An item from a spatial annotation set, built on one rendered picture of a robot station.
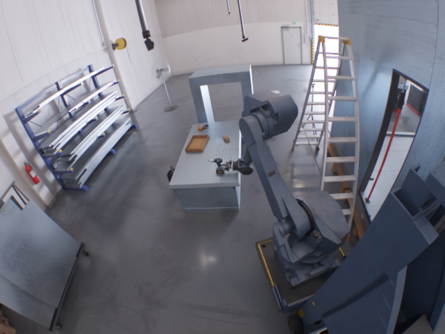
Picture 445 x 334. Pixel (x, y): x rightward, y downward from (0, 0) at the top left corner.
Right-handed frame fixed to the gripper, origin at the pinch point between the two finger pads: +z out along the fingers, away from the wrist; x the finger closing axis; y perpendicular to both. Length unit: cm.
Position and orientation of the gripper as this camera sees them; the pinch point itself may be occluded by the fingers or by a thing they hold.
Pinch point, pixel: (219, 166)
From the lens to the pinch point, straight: 273.4
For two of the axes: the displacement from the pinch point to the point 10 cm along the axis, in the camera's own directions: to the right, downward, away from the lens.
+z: -9.8, 0.2, 2.0
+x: 1.4, -6.5, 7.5
